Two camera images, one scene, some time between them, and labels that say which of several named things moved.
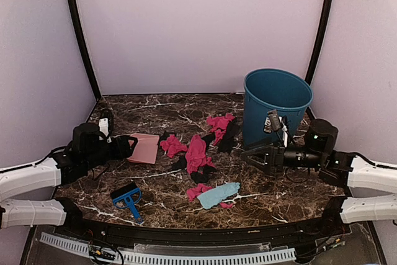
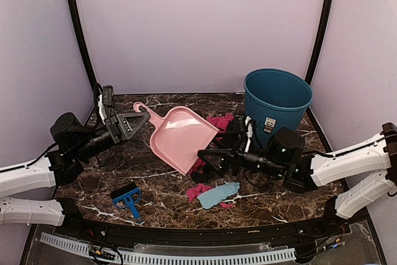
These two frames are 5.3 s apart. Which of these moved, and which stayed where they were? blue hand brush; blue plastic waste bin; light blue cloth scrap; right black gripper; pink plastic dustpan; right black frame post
Moved: right black gripper; pink plastic dustpan
Stayed: blue hand brush; right black frame post; light blue cloth scrap; blue plastic waste bin
